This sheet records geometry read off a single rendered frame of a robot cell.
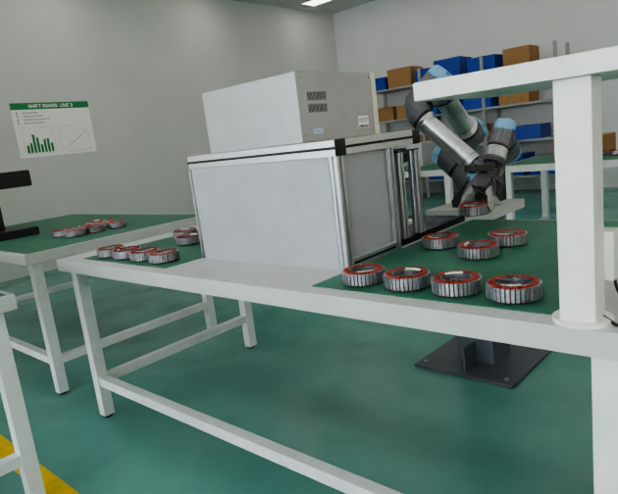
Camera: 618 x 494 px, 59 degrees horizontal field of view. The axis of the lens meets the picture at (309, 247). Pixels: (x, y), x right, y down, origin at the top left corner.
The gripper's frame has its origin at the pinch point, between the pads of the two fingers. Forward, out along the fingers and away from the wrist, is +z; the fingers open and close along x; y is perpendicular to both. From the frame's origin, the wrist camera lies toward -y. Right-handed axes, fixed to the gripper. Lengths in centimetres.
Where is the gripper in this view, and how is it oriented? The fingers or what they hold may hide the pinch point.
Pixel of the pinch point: (474, 209)
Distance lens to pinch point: 199.6
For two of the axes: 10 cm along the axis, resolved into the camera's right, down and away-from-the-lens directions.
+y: 7.5, 3.5, 5.6
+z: -3.4, 9.3, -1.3
